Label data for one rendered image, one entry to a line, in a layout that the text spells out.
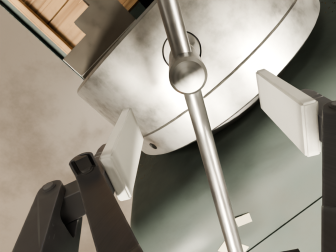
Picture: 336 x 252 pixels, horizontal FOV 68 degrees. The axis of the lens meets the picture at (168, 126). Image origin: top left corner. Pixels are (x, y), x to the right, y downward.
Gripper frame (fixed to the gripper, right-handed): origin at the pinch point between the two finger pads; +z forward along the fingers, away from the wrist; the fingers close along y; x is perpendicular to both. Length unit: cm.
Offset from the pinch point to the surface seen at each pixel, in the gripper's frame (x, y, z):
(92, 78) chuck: 3.3, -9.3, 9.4
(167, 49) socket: 4.0, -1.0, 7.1
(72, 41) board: 7.3, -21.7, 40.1
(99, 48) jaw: 5.3, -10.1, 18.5
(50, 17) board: 12.9, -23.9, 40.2
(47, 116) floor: -27, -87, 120
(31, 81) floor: -5, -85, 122
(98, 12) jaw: 9.4, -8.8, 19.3
